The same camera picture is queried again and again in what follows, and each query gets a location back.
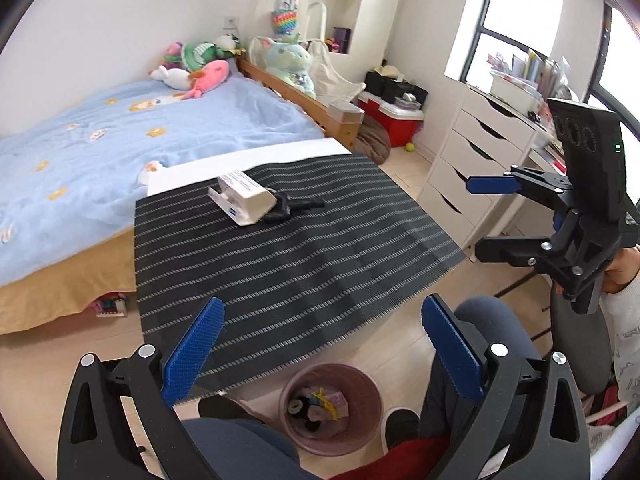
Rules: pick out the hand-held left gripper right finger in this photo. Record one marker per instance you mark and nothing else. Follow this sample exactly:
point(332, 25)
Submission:
point(450, 347)

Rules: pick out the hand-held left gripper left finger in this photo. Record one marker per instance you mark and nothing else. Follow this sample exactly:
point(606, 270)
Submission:
point(195, 350)

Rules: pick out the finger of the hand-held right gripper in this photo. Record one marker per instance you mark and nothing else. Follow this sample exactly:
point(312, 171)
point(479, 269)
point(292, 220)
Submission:
point(492, 184)
point(510, 249)

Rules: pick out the pink trash bin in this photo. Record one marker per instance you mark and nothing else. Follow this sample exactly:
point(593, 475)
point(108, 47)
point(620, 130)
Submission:
point(360, 390)

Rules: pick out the white tissue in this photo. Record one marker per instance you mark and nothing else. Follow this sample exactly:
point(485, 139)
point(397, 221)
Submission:
point(318, 414)

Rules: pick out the person's right hand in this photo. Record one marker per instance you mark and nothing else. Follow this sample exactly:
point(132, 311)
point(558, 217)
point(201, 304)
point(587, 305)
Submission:
point(622, 270)

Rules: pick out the person's right leg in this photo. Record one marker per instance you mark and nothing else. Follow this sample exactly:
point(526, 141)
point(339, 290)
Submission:
point(480, 315)

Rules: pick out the person's leg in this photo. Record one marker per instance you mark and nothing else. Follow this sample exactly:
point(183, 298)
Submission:
point(240, 447)
point(480, 315)

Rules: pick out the white drawer unit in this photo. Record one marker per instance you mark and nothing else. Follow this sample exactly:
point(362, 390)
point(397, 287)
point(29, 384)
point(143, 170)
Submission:
point(480, 130)

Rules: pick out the person's left black shoe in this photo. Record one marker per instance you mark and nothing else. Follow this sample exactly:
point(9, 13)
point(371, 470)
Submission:
point(225, 407)

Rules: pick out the person's black shoe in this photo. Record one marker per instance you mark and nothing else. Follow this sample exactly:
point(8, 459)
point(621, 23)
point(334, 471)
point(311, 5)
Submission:
point(400, 427)
point(225, 407)

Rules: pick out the colourful toy blocks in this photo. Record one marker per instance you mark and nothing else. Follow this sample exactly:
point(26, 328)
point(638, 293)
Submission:
point(112, 306)

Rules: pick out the person's right black shoe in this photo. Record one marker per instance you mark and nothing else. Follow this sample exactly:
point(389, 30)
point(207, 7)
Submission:
point(400, 427)

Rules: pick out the white storage bin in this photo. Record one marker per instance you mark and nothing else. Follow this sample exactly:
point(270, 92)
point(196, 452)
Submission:
point(515, 91)

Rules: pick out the person's left leg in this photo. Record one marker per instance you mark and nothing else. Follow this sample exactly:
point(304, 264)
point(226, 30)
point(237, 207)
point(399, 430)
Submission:
point(240, 447)

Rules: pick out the red cooler box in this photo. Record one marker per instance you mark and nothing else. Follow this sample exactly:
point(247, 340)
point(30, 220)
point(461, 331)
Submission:
point(395, 127)

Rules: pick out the clear lidded container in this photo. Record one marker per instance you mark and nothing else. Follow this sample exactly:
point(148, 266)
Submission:
point(407, 102)

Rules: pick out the stack of books and papers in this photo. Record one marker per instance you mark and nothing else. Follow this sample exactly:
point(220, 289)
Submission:
point(535, 67)

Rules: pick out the red cloth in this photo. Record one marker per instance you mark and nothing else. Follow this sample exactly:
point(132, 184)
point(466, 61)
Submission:
point(400, 460)

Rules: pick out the brown cushion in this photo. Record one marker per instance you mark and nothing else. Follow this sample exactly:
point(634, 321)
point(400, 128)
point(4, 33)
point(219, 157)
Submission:
point(372, 142)

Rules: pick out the black storage box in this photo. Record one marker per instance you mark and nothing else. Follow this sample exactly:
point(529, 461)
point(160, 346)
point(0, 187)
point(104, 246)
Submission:
point(375, 82)
point(400, 91)

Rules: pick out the black striped mesh mat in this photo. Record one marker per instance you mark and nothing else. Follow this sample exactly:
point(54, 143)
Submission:
point(300, 270)

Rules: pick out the beige bed skirt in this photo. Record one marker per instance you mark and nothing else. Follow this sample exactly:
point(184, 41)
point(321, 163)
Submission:
point(60, 285)

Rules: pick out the beige straw hat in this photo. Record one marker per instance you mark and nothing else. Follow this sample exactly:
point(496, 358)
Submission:
point(387, 71)

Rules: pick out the white cardboard box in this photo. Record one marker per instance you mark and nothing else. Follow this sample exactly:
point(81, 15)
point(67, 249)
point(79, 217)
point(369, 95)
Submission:
point(245, 195)

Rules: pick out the clear plastic box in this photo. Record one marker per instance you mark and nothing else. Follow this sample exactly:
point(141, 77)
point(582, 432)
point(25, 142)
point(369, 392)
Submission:
point(345, 112)

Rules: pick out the black plastic clamp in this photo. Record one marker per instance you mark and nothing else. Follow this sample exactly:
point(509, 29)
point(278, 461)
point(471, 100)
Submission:
point(289, 205)

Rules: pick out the white patterned shirt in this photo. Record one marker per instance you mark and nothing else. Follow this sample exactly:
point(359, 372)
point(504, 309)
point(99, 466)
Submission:
point(615, 452)

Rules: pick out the light blue printed blanket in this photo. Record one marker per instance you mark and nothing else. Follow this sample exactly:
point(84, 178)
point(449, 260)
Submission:
point(100, 170)

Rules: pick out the black and purple box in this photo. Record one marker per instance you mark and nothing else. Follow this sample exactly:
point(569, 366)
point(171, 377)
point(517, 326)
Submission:
point(341, 40)

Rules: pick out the mint cat plush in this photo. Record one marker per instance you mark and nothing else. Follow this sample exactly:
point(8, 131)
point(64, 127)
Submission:
point(287, 60)

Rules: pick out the rainbow striped bag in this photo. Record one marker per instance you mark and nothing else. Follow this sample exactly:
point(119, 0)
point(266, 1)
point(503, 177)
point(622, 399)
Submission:
point(285, 22)

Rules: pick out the pink whale plush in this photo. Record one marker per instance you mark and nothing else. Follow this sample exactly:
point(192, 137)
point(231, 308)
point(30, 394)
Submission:
point(207, 77)

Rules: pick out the white plush toy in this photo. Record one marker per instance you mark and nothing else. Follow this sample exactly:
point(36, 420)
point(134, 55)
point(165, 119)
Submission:
point(170, 77)

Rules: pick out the green striped plush toy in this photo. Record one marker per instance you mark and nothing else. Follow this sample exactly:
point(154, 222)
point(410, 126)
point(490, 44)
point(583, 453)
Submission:
point(197, 54)

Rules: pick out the purple plush toy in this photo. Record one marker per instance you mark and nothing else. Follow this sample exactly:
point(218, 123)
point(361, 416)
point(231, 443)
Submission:
point(172, 53)

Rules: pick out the green duck plush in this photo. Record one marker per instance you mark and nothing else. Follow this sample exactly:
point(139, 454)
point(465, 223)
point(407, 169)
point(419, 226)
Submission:
point(227, 44)

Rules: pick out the wooden bed frame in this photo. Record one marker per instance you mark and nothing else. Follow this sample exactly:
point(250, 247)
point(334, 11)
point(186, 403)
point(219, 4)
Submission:
point(300, 101)

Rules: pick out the white wall shelf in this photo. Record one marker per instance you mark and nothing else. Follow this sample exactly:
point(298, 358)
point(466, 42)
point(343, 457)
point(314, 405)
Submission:
point(360, 10)

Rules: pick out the white metal rail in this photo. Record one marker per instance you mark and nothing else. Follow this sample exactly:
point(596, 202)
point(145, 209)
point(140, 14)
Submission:
point(325, 20)

